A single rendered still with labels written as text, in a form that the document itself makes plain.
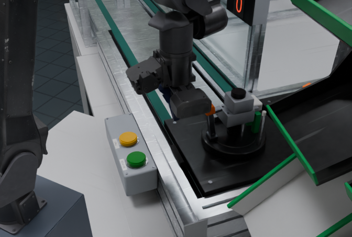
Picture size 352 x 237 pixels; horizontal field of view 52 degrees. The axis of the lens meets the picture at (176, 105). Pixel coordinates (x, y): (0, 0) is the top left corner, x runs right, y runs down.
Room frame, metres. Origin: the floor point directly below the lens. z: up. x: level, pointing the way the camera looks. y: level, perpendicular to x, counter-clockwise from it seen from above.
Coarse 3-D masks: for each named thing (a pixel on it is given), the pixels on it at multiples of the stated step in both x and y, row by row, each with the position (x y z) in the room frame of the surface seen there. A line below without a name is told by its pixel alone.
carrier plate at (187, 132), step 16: (176, 128) 0.65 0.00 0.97; (192, 128) 0.65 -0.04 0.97; (272, 128) 0.65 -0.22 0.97; (176, 144) 0.61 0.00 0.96; (192, 144) 0.60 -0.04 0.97; (272, 144) 0.60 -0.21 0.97; (288, 144) 0.60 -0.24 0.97; (192, 160) 0.55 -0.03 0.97; (208, 160) 0.55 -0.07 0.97; (224, 160) 0.55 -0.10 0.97; (256, 160) 0.55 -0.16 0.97; (272, 160) 0.55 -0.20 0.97; (192, 176) 0.52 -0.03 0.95; (208, 176) 0.50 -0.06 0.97; (224, 176) 0.50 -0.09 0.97; (240, 176) 0.50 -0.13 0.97; (256, 176) 0.50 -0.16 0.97; (208, 192) 0.46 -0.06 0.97
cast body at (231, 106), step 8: (240, 88) 0.63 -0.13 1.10; (232, 96) 0.61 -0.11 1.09; (240, 96) 0.60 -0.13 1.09; (248, 96) 0.61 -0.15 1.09; (224, 104) 0.63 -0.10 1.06; (232, 104) 0.60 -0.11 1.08; (240, 104) 0.59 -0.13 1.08; (248, 104) 0.60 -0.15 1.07; (224, 112) 0.60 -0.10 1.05; (232, 112) 0.59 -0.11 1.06; (240, 112) 0.60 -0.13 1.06; (248, 112) 0.60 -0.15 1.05; (224, 120) 0.60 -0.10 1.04; (232, 120) 0.59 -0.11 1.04; (240, 120) 0.60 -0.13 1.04; (248, 120) 0.60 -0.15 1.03
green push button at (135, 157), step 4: (132, 152) 0.57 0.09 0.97; (136, 152) 0.57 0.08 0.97; (140, 152) 0.57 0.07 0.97; (128, 156) 0.56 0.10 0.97; (132, 156) 0.56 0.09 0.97; (136, 156) 0.56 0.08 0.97; (140, 156) 0.56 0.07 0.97; (144, 156) 0.56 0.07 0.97; (128, 160) 0.55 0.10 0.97; (132, 160) 0.55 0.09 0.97; (136, 160) 0.55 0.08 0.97; (140, 160) 0.55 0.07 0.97; (144, 160) 0.55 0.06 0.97; (128, 164) 0.54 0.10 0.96; (132, 164) 0.54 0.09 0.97; (136, 164) 0.54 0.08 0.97; (140, 164) 0.54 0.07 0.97
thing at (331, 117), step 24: (336, 72) 0.41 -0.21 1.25; (288, 96) 0.40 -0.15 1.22; (312, 96) 0.41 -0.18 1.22; (336, 96) 0.40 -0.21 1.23; (288, 120) 0.38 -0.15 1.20; (312, 120) 0.37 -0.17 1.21; (336, 120) 0.36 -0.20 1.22; (312, 144) 0.33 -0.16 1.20; (336, 144) 0.32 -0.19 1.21; (312, 168) 0.28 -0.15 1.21; (336, 168) 0.28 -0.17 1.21
